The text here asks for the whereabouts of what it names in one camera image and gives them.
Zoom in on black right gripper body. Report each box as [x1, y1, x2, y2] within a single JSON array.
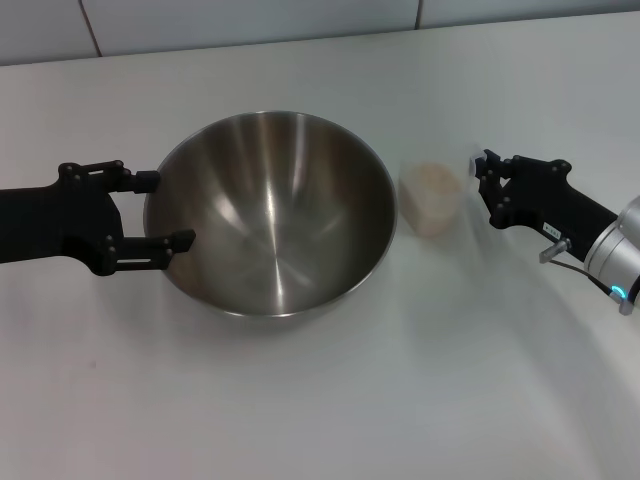
[[509, 174, 619, 261]]

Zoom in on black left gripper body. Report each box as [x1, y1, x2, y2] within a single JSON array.
[[0, 178, 125, 271]]

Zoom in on stainless steel mixing bowl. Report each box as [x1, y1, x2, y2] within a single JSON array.
[[143, 110, 399, 321]]

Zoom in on right gripper plug cable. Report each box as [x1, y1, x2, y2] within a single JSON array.
[[538, 238, 621, 297]]

